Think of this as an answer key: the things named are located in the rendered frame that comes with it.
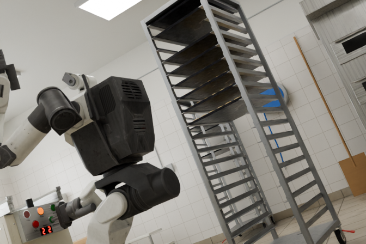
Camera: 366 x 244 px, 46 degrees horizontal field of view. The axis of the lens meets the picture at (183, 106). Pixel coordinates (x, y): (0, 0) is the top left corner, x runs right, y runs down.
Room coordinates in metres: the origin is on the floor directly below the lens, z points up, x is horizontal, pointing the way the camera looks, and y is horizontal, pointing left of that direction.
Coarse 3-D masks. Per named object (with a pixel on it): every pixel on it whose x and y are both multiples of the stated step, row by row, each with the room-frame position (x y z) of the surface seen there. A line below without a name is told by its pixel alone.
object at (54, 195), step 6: (48, 192) 2.12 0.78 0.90; (54, 192) 2.10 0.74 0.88; (60, 192) 2.12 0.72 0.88; (36, 198) 2.15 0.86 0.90; (42, 198) 2.14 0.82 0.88; (48, 198) 2.12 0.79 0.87; (54, 198) 2.11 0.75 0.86; (60, 198) 2.11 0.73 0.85; (24, 204) 2.20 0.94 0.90; (36, 204) 2.16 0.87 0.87; (42, 204) 2.14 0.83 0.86; (18, 210) 2.22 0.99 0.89
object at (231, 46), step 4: (228, 44) 2.58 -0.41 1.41; (232, 44) 2.64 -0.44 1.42; (228, 48) 2.62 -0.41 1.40; (232, 48) 2.65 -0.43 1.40; (236, 48) 2.69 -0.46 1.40; (240, 48) 2.74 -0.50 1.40; (244, 48) 2.80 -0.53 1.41; (248, 48) 2.87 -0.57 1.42; (244, 52) 2.84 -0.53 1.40; (248, 52) 2.88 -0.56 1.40; (252, 52) 2.92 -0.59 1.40; (256, 52) 2.98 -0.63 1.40
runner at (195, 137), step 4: (216, 132) 2.97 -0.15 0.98; (220, 132) 3.02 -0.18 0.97; (224, 132) 3.08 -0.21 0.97; (228, 132) 3.13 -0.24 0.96; (232, 132) 3.19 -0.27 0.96; (236, 132) 3.19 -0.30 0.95; (192, 136) 2.68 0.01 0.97; (196, 136) 2.72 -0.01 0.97; (200, 136) 2.77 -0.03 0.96; (204, 136) 2.81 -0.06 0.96; (208, 136) 2.80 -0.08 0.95; (212, 136) 2.86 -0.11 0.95; (216, 136) 2.94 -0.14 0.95; (192, 140) 2.66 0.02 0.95
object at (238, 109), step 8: (240, 96) 2.48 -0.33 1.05; (232, 104) 2.53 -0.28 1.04; (240, 104) 2.64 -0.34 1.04; (256, 104) 2.87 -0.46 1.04; (264, 104) 3.01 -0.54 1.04; (216, 112) 2.59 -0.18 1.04; (224, 112) 2.70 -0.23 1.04; (232, 112) 2.82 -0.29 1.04; (240, 112) 2.95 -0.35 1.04; (200, 120) 2.65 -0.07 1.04; (208, 120) 2.76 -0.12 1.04; (216, 120) 2.89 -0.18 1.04; (224, 120) 3.03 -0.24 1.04; (232, 120) 3.17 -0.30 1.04
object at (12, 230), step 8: (32, 200) 2.06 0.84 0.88; (8, 216) 1.86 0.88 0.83; (0, 224) 1.85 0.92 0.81; (8, 224) 1.85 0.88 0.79; (0, 232) 1.86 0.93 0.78; (8, 232) 1.84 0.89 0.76; (16, 232) 1.87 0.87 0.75; (64, 232) 2.11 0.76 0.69; (0, 240) 1.86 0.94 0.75; (8, 240) 1.85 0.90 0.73; (16, 240) 1.86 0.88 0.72; (32, 240) 1.93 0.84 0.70; (40, 240) 1.97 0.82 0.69; (48, 240) 2.01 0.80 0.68; (56, 240) 2.05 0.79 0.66; (64, 240) 2.09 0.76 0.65
